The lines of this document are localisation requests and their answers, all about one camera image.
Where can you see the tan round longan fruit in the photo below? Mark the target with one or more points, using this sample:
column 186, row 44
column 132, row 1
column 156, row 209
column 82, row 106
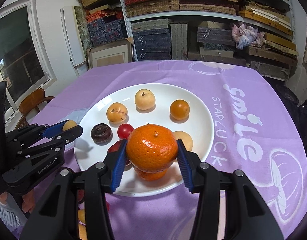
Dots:
column 68, row 125

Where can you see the large pale yellow fruit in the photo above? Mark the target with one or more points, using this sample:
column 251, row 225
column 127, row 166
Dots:
column 82, row 232

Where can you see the small orange kumquat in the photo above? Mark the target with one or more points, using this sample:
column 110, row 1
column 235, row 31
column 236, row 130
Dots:
column 179, row 109

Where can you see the large orange tangerine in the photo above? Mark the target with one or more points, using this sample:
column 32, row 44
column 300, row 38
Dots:
column 151, row 148

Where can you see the yellow-orange citrus fruit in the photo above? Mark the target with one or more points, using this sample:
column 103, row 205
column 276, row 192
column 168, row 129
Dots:
column 81, row 216

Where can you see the orange tangerine on plate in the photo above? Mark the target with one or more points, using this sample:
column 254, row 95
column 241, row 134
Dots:
column 149, row 176

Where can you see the small red cherry on plate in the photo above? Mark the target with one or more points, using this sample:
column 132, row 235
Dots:
column 124, row 130

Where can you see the framed picture leaning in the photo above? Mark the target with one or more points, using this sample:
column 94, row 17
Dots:
column 115, row 52

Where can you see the dark red plum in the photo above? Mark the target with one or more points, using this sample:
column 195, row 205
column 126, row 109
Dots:
column 80, row 196
column 116, row 147

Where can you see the window with white frame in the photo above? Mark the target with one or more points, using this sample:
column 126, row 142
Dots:
column 24, row 64

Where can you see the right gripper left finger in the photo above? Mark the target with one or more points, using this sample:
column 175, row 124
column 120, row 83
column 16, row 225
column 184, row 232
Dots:
column 56, row 213

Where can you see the pale fruit behind tangerine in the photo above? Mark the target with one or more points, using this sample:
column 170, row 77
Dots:
column 186, row 139

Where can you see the pale yellow pear fruit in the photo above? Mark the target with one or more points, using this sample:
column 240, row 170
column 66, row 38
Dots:
column 144, row 99

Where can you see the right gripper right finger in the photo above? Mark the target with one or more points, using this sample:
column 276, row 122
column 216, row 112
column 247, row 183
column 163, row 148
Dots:
column 247, row 214

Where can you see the dark red plum on plate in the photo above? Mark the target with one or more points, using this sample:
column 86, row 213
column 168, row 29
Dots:
column 116, row 147

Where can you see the dark brown fruit on plate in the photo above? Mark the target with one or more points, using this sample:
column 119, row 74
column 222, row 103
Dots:
column 101, row 133

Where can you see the red tomato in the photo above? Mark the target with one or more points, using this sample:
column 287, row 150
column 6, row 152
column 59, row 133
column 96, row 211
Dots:
column 107, row 206

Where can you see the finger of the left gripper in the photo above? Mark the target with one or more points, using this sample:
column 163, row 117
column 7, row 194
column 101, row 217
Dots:
column 34, row 132
column 36, row 160

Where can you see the wooden chair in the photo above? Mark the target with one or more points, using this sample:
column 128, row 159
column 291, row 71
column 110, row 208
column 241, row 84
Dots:
column 31, row 102

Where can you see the crumpled pink cloth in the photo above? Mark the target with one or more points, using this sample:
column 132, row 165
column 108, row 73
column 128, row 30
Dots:
column 245, row 35

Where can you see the metal storage shelf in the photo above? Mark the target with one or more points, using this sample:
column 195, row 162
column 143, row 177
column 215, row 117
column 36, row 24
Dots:
column 198, row 30

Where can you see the white oval plate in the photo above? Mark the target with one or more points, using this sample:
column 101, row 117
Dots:
column 198, row 124

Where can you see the person's left hand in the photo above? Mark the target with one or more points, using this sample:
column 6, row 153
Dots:
column 28, row 200

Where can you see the peach apple with blemish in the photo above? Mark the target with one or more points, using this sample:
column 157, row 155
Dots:
column 116, row 113

